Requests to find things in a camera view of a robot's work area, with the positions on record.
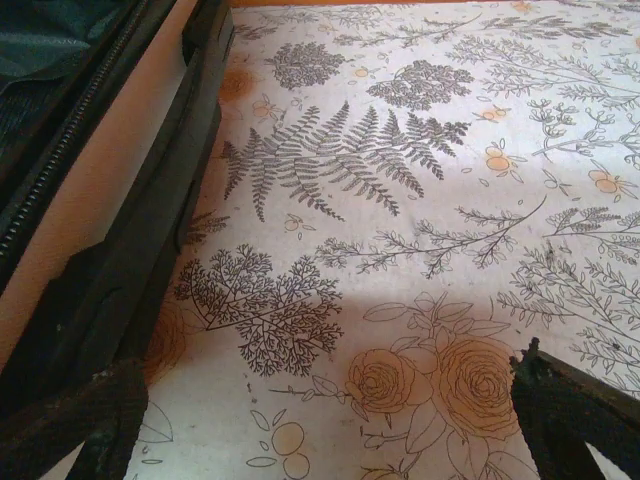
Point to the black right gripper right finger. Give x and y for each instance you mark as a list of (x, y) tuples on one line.
[(550, 400)]

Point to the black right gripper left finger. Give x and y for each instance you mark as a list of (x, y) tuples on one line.
[(75, 425)]

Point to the floral patterned table mat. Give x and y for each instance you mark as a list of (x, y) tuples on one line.
[(400, 225)]

